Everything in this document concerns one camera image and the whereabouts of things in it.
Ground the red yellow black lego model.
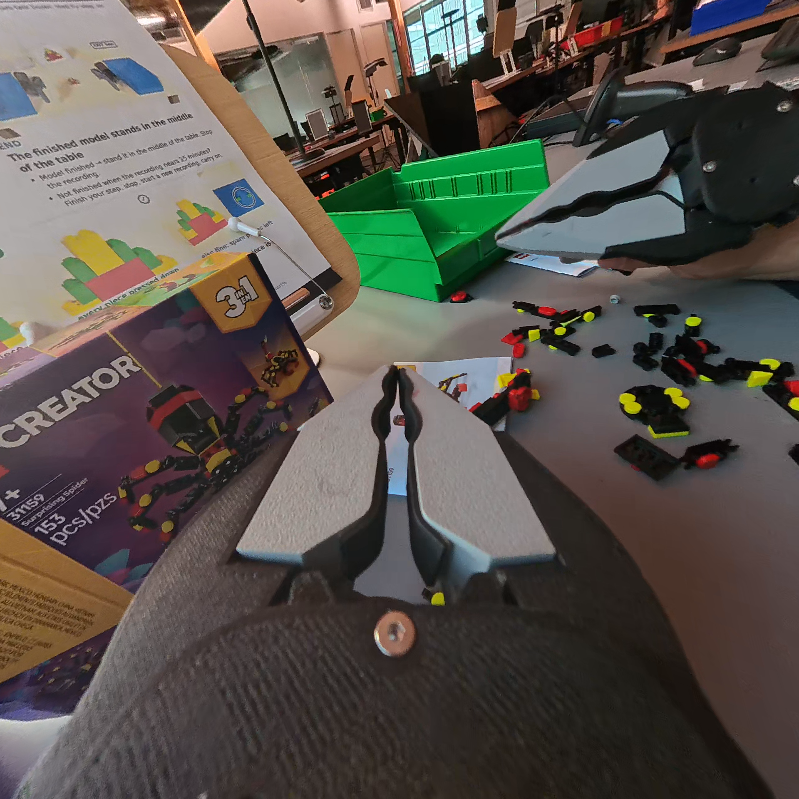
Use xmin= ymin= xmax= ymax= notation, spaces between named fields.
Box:
xmin=472 ymin=369 xmax=541 ymax=425

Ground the person's right hand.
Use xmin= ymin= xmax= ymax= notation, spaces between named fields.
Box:
xmin=597 ymin=223 xmax=799 ymax=283

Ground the pile of lego pieces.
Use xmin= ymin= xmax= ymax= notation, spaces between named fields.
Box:
xmin=500 ymin=298 xmax=799 ymax=481

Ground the green plastic bin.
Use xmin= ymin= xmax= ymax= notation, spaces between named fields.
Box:
xmin=323 ymin=138 xmax=550 ymax=303

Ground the printed instruction sheet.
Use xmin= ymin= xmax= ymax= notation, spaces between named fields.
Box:
xmin=0 ymin=0 xmax=338 ymax=350

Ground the closed instruction booklet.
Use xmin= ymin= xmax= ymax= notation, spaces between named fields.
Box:
xmin=506 ymin=250 xmax=600 ymax=278

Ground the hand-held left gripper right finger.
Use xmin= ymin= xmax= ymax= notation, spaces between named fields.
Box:
xmin=397 ymin=369 xmax=559 ymax=589

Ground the open spider instruction booklet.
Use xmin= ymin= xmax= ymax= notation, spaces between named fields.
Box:
xmin=385 ymin=359 xmax=515 ymax=463

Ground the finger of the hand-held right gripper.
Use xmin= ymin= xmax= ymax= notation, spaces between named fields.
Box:
xmin=496 ymin=175 xmax=702 ymax=266
xmin=543 ymin=125 xmax=687 ymax=226

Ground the purple lego set box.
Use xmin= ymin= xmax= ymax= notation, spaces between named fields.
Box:
xmin=0 ymin=250 xmax=334 ymax=725

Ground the black barcode scanner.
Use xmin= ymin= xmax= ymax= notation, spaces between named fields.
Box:
xmin=572 ymin=69 xmax=694 ymax=148

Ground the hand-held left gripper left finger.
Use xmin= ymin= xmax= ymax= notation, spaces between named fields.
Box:
xmin=235 ymin=366 xmax=398 ymax=579

